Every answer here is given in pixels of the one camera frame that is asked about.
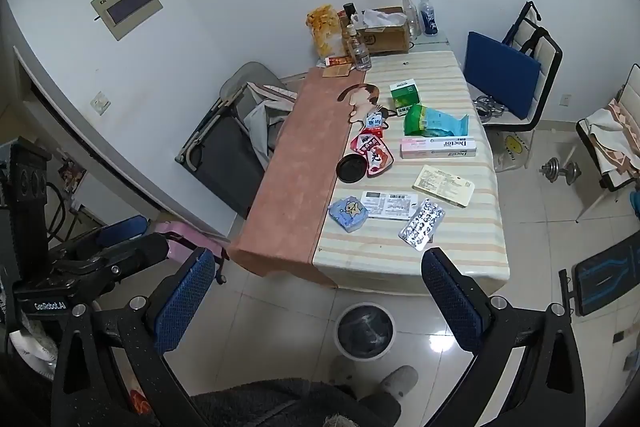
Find cream patterned towel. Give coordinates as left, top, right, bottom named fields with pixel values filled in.
left=585, top=99, right=640, bottom=180

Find yellow smiley plastic bag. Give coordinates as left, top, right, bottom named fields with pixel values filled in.
left=492, top=129, right=535, bottom=172

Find white labelled flat box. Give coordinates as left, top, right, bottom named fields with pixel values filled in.
left=360, top=190, right=420, bottom=220

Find green white medicine box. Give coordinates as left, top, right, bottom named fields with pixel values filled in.
left=389, top=79, right=422, bottom=116

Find silver pill blister pack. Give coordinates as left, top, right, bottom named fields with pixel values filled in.
left=398, top=199, right=446, bottom=252

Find blue label water bottle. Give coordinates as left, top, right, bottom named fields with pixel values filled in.
left=417, top=0, right=441, bottom=36

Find round grey trash bin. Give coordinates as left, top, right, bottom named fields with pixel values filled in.
left=334, top=302, right=397, bottom=362

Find yellow chips bag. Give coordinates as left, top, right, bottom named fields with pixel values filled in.
left=306, top=4, right=343, bottom=58

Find grey slipper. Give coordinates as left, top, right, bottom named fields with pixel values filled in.
left=377, top=365, right=420, bottom=400

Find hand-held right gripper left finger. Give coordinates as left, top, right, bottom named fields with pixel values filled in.
left=50, top=247, right=217, bottom=427

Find grey white clothes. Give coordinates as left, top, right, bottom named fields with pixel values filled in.
left=242, top=82, right=301, bottom=170

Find white plastic bag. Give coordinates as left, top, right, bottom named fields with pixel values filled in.
left=351, top=8, right=408, bottom=29

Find tall clear glass bottle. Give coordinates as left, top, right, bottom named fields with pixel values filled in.
left=400, top=0, right=420, bottom=38

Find blue flat cushion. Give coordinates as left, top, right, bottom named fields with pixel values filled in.
left=462, top=32, right=542, bottom=124

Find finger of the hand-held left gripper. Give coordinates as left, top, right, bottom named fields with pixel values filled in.
left=96, top=215, right=150, bottom=245
left=99, top=233, right=171, bottom=281

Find grey folding chair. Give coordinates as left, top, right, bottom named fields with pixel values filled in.
left=175, top=62, right=301, bottom=220

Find black cable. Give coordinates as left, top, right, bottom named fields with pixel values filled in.
left=46, top=189, right=69, bottom=250

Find chair with blue cushion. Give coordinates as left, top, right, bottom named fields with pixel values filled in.
left=467, top=1, right=564, bottom=142

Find cream medicine box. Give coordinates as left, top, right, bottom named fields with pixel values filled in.
left=411, top=164, right=476, bottom=208

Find clear plastic water bottle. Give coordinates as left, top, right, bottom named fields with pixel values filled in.
left=349, top=27, right=373, bottom=72

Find black cap bottle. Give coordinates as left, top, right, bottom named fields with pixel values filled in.
left=341, top=2, right=357, bottom=52

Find black round dish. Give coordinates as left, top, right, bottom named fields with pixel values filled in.
left=336, top=153, right=370, bottom=182

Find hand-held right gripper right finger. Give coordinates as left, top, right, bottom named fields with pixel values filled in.
left=421, top=248, right=587, bottom=427

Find striped cat print tablecloth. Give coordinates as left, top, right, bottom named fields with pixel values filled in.
left=227, top=51, right=511, bottom=295

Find pink plastic stool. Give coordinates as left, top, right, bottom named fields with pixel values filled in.
left=150, top=221, right=228, bottom=278

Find beige wall electrical panel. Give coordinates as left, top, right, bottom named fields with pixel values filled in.
left=91, top=0, right=164, bottom=42

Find green wet wipes packet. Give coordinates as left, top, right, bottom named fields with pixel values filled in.
left=402, top=104, right=471, bottom=138

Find cardboard box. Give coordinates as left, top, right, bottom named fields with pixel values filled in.
left=350, top=7, right=412, bottom=55

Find white chair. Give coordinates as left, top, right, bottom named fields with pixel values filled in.
left=575, top=63, right=640, bottom=224

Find pink white toothpaste box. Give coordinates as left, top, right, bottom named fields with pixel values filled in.
left=400, top=137, right=478, bottom=160

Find blue tissue packet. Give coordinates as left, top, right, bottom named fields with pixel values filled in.
left=327, top=198, right=371, bottom=234

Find metal spring coils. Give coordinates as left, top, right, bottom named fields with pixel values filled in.
left=472, top=96, right=507, bottom=124

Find red duck claw snack packet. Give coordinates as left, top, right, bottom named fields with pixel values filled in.
left=349, top=130, right=397, bottom=178

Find colourful printed picture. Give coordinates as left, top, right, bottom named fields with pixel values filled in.
left=57, top=157, right=83, bottom=192

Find dark fleece robe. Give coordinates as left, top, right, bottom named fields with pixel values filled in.
left=190, top=377, right=403, bottom=427

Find metal dumbbell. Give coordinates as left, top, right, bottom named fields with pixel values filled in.
left=539, top=159, right=583, bottom=182

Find black fitness board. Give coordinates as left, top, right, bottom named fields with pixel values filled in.
left=560, top=242, right=640, bottom=319

